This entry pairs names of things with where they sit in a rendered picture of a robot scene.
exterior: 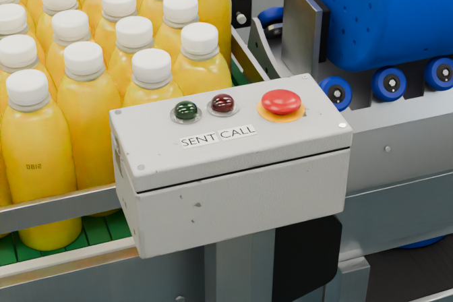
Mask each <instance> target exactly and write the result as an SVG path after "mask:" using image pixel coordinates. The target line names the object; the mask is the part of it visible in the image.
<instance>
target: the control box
mask: <svg viewBox="0 0 453 302"><path fill-rule="evenodd" d="M277 89H284V90H290V91H292V92H294V93H296V94H298V95H299V96H300V98H301V106H300V108H299V109H298V110H296V111H295V112H293V113H288V114H286V115H277V114H274V113H272V112H270V111H267V110H266V109H265V108H264V107H263V106H262V96H263V95H264V94H265V93H267V92H269V91H271V90H277ZM217 94H228V95H230V96H232V97H233V99H234V101H235V108H234V109H233V110H231V111H229V112H226V113H219V112H216V111H214V110H213V109H212V108H211V100H212V98H213V97H214V96H216V95H217ZM183 100H189V101H192V102H193V103H195V104H196V105H197V108H198V115H197V116H196V117H194V118H193V119H188V120H183V119H178V118H176V116H174V108H175V105H176V104H177V103H178V102H181V101H183ZM109 125H110V128H111V131H112V132H111V143H112V151H113V164H114V172H115V185H116V192H117V196H118V198H119V201H120V204H121V207H122V209H123V212H124V215H125V217H126V220H127V223H128V225H129V229H130V231H131V234H132V237H133V240H134V242H135V245H136V247H137V250H138V253H139V255H140V257H141V258H142V259H143V260H144V259H148V258H153V257H156V256H160V255H164V254H168V253H173V252H176V251H182V250H185V249H190V248H193V247H199V246H202V245H207V244H211V243H215V242H219V241H224V240H227V239H232V238H236V237H241V236H244V235H250V234H253V233H258V232H261V231H267V230H270V229H275V228H278V227H283V226H286V225H290V224H295V223H298V222H304V221H307V220H312V219H315V218H321V217H324V216H329V215H333V214H338V213H341V212H342V211H343V210H344V200H345V193H346V182H347V176H348V169H349V158H350V152H351V151H350V146H351V144H352V138H353V129H352V127H351V126H350V125H349V124H348V123H347V121H346V120H345V118H344V117H343V116H342V115H341V114H340V112H339V111H338V109H337V108H336V107H335V106H334V105H333V103H332V102H331V101H330V99H329V98H328V97H327V96H326V94H325V93H324V92H323V90H322V89H321V88H320V87H319V86H318V84H317V83H316V81H315V80H314V79H313V78H312V77H311V75H310V74H309V73H304V74H301V75H294V76H290V77H286V78H279V79H275V80H268V81H265V82H258V83H254V84H247V85H243V86H236V87H232V88H225V89H222V90H215V91H211V92H204V93H200V94H193V95H189V96H182V97H179V98H172V99H168V100H161V101H157V102H150V103H146V104H139V105H135V106H131V107H125V108H120V109H114V110H110V111H109ZM247 127H248V128H249V130H250V131H251V132H252V131H255V132H252V133H250V132H249V130H248V129H247ZM240 128H241V129H242V131H243V133H246V134H242V132H241V130H240ZM233 129H234V130H235V131H237V132H239V133H240V134H241V135H239V134H238V133H236V134H234V136H233V137H232V134H233ZM224 131H228V132H224ZM222 132H224V133H222ZM213 133H215V134H214V135H212V137H213V138H214V140H213V139H212V138H211V136H210V134H213ZM221 133H222V136H224V137H229V136H230V137H229V138H224V137H222V136H221V135H220V134H221ZM204 136H206V139H207V140H208V142H206V141H204V140H206V139H205V137H204ZM196 137H197V138H201V139H203V140H200V139H198V140H199V142H200V143H198V141H197V140H196ZM189 138H194V139H190V140H191V141H194V140H195V141H194V142H191V143H192V144H193V145H191V144H190V142H189V140H188V139H189ZM182 140H183V142H187V143H188V144H189V145H188V146H183V145H187V144H186V143H183V142H181V141H182ZM194 143H197V144H194Z"/></svg>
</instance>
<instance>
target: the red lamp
mask: <svg viewBox="0 0 453 302"><path fill-rule="evenodd" d="M211 108H212V109H213V110H214V111H216V112H219V113H226V112H229V111H231V110H233V109H234V108H235V101H234V99H233V97H232V96H230V95H228V94H217V95H216V96H214V97H213V98H212V100H211Z"/></svg>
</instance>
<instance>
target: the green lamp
mask: <svg viewBox="0 0 453 302"><path fill-rule="evenodd" d="M197 115H198V108H197V105H196V104H195V103H193V102H192V101H189V100H183V101H181V102H178V103H177V104H176V105H175V108H174V116H176V118H178V119H183V120H188V119H193V118H194V117H196V116H197Z"/></svg>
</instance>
